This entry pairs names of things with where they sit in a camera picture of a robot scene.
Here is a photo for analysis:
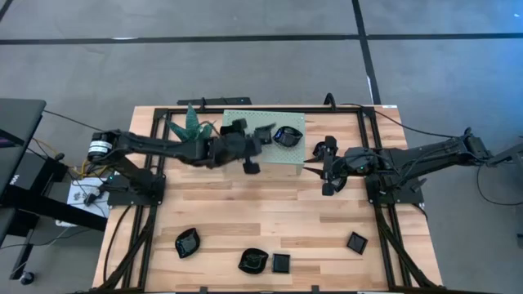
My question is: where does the black rounded wavy plate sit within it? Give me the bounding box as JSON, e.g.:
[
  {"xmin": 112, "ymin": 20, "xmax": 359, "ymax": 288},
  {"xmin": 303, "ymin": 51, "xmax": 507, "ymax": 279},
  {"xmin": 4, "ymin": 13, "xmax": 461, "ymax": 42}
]
[
  {"xmin": 237, "ymin": 247, "xmax": 270, "ymax": 275},
  {"xmin": 272, "ymin": 126, "xmax": 305, "ymax": 149}
]

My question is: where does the white printed sheet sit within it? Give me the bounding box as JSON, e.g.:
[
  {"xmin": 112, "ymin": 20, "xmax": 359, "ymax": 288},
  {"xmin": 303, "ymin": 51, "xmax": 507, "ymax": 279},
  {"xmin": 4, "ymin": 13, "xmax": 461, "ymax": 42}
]
[{"xmin": 55, "ymin": 176, "xmax": 110, "ymax": 228}]

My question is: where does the black desk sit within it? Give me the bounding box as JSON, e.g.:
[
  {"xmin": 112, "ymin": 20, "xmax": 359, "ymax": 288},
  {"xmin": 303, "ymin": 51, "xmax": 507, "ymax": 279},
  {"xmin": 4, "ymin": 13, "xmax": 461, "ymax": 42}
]
[{"xmin": 0, "ymin": 97, "xmax": 108, "ymax": 286}]

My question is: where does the black flower-shaped plate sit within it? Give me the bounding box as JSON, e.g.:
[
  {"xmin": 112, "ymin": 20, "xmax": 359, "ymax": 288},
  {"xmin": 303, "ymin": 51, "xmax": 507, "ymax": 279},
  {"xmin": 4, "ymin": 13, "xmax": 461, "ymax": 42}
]
[{"xmin": 311, "ymin": 140, "xmax": 328, "ymax": 161}]

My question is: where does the green snake plant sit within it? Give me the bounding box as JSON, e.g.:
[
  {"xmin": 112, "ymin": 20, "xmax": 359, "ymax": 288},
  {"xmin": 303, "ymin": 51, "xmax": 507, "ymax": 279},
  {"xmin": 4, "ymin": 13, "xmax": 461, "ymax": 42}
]
[{"xmin": 165, "ymin": 102, "xmax": 217, "ymax": 144}]

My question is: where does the black aluminium table frame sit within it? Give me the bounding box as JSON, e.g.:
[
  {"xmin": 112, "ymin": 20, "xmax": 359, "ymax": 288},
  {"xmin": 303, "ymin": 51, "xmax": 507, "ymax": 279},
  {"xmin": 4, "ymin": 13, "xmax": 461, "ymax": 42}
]
[{"xmin": 92, "ymin": 104, "xmax": 446, "ymax": 294}]

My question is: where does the black stand leg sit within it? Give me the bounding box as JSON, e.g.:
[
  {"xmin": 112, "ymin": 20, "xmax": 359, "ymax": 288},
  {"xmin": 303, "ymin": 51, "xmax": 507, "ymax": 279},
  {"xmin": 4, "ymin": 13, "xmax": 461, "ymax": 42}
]
[{"xmin": 484, "ymin": 136, "xmax": 523, "ymax": 169}]

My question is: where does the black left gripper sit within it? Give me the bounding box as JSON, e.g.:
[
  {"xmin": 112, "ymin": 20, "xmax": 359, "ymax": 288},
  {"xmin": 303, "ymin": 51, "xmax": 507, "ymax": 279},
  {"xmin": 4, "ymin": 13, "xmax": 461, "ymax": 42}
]
[{"xmin": 210, "ymin": 118, "xmax": 278, "ymax": 176}]

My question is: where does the green perforated metal shelf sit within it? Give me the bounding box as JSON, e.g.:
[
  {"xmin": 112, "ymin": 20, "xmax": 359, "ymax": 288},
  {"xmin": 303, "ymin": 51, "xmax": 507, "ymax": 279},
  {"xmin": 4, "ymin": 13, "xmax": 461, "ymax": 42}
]
[{"xmin": 216, "ymin": 109, "xmax": 306, "ymax": 176}]

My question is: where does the yellow cable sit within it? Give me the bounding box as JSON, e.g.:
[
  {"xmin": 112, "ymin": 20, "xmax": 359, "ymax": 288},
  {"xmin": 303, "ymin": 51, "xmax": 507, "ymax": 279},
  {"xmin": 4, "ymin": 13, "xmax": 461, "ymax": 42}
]
[{"xmin": 32, "ymin": 137, "xmax": 103, "ymax": 179}]

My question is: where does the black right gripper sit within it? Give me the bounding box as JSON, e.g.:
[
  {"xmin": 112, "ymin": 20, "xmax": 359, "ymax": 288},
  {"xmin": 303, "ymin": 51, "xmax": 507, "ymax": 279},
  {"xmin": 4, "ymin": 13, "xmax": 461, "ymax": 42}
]
[{"xmin": 302, "ymin": 136, "xmax": 379, "ymax": 197}]

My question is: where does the black cable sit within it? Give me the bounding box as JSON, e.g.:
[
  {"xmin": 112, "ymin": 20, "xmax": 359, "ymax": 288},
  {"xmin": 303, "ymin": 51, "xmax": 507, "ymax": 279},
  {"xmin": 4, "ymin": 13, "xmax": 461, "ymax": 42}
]
[
  {"xmin": 42, "ymin": 109, "xmax": 128, "ymax": 138},
  {"xmin": 476, "ymin": 158, "xmax": 523, "ymax": 207},
  {"xmin": 337, "ymin": 102, "xmax": 471, "ymax": 140},
  {"xmin": 103, "ymin": 203, "xmax": 136, "ymax": 285}
]

